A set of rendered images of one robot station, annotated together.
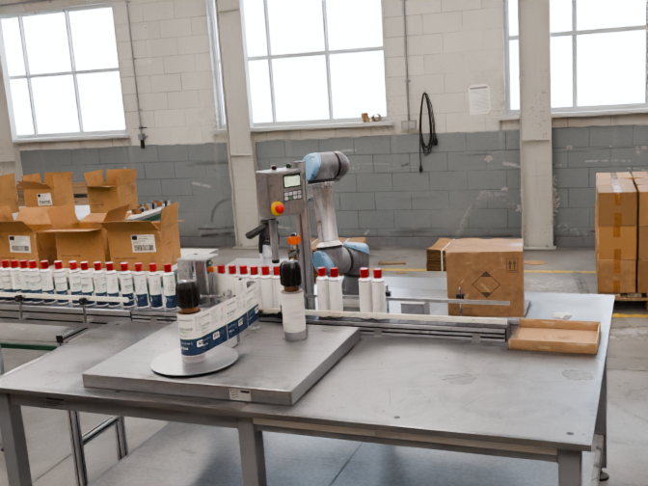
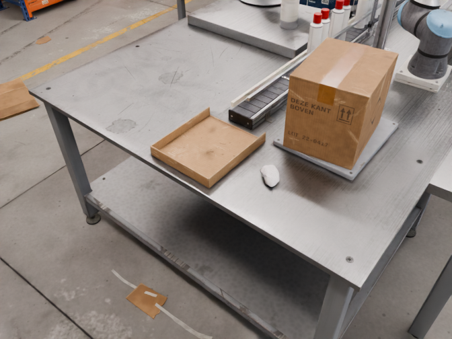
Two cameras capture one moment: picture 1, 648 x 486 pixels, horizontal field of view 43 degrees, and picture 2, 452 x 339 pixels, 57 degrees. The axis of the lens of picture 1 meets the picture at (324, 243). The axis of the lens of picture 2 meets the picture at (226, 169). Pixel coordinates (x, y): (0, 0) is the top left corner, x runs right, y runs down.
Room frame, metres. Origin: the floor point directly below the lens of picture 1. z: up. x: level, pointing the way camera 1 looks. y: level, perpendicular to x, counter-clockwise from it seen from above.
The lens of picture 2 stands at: (3.26, -1.87, 1.74)
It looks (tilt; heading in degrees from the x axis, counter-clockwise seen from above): 42 degrees down; 108
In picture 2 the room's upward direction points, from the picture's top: 1 degrees counter-clockwise
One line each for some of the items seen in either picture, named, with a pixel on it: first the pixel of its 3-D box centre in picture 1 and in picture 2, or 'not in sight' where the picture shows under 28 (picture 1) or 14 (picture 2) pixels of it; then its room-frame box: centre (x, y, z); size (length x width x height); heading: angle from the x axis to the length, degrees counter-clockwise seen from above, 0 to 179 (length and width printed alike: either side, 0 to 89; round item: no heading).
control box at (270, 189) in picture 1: (281, 192); not in sight; (3.36, 0.16, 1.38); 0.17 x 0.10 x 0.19; 123
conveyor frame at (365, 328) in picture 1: (306, 321); (346, 40); (3.24, 0.10, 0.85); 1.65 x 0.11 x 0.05; 68
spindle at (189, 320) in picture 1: (190, 319); not in sight; (2.75, 0.48, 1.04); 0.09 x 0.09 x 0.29
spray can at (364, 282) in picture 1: (365, 293); (321, 33); (3.14, -0.15, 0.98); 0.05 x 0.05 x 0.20
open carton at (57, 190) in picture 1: (46, 193); not in sight; (7.47, 2.51, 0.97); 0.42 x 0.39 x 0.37; 158
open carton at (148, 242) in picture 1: (145, 235); not in sight; (4.91, 1.08, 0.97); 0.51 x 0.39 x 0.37; 166
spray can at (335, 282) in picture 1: (335, 292); (335, 23); (3.19, -0.03, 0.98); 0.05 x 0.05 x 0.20
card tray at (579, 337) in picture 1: (555, 335); (208, 143); (2.87, -0.83, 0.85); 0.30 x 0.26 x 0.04; 68
